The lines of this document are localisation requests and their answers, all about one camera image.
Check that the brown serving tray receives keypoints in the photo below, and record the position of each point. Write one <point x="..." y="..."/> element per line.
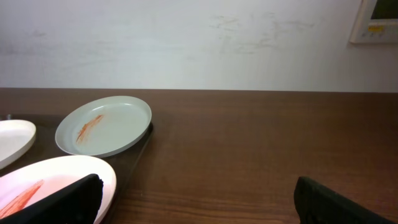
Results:
<point x="45" y="147"/>

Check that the grey-green plate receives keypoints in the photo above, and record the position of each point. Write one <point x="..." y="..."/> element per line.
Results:
<point x="104" y="127"/>

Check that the white plate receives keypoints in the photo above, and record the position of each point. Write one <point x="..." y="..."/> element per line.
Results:
<point x="56" y="173"/>
<point x="17" y="137"/>

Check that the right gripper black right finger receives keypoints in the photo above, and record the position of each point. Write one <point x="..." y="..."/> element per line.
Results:
<point x="317" y="204"/>

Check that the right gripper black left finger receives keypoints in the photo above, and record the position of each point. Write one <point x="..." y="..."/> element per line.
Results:
<point x="78" y="202"/>

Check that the white wall control panel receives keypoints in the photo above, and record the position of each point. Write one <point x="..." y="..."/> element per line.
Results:
<point x="376" y="23"/>

